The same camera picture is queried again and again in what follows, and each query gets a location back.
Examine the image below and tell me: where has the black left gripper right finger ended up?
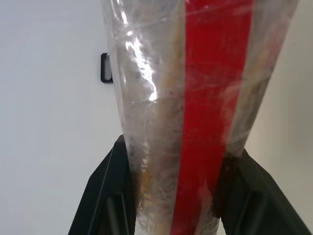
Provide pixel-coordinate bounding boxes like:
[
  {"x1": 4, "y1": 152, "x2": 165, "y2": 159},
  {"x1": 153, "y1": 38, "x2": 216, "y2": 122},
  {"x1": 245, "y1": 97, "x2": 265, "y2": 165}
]
[{"x1": 219, "y1": 151, "x2": 312, "y2": 235}]

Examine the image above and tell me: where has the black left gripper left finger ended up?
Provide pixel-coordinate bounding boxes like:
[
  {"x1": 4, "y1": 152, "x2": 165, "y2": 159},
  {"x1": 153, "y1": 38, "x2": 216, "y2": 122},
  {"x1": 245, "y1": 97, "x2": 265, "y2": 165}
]
[{"x1": 67, "y1": 134, "x2": 137, "y2": 235}]

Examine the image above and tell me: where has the clear bottle with red tape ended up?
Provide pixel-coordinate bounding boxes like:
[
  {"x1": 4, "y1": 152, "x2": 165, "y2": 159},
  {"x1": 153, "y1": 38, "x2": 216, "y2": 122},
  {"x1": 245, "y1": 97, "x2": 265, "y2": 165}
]
[{"x1": 101, "y1": 0, "x2": 301, "y2": 235}]

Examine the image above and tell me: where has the marker pen box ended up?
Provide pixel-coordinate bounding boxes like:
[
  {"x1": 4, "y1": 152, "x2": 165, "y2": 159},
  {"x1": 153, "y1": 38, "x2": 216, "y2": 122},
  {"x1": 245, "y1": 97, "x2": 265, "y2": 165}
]
[{"x1": 100, "y1": 52, "x2": 114, "y2": 84}]

